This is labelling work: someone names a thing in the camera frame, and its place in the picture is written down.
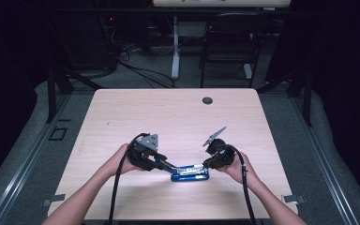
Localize black chair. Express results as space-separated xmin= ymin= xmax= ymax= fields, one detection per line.
xmin=199 ymin=12 xmax=271 ymax=89

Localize person's left hand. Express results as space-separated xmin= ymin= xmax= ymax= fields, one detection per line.
xmin=106 ymin=142 xmax=143 ymax=176

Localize right hand-held gripper black cable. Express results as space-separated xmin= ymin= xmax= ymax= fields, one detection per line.
xmin=226 ymin=143 xmax=257 ymax=225

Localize grey tape strip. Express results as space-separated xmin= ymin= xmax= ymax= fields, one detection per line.
xmin=281 ymin=194 xmax=308 ymax=204
xmin=41 ymin=193 xmax=66 ymax=208

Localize blue stapler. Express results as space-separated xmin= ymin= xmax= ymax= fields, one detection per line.
xmin=155 ymin=156 xmax=210 ymax=183

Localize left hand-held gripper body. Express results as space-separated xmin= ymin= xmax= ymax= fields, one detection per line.
xmin=127 ymin=133 xmax=168 ymax=172

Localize black floor cables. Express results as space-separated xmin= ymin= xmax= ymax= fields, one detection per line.
xmin=118 ymin=60 xmax=176 ymax=89

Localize hand-held gripper black cable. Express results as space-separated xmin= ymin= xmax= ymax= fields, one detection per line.
xmin=226 ymin=143 xmax=257 ymax=225
xmin=107 ymin=132 xmax=151 ymax=225

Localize light wooden desk top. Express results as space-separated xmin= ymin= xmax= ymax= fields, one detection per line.
xmin=152 ymin=0 xmax=292 ymax=8

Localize white desk leg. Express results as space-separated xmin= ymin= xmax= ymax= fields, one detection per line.
xmin=171 ymin=15 xmax=181 ymax=80

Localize person's right hand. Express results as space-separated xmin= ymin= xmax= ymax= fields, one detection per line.
xmin=216 ymin=152 xmax=261 ymax=186

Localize black metal stand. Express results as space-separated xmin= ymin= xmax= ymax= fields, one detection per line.
xmin=256 ymin=68 xmax=313 ymax=128
xmin=45 ymin=67 xmax=104 ymax=124

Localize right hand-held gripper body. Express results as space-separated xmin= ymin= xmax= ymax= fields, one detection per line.
xmin=202 ymin=126 xmax=237 ymax=168

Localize aluminium floor rail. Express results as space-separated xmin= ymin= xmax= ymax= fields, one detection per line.
xmin=293 ymin=97 xmax=360 ymax=225
xmin=0 ymin=93 xmax=71 ymax=225

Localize left hand-held gripper black cable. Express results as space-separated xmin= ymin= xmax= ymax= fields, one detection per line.
xmin=107 ymin=132 xmax=151 ymax=225

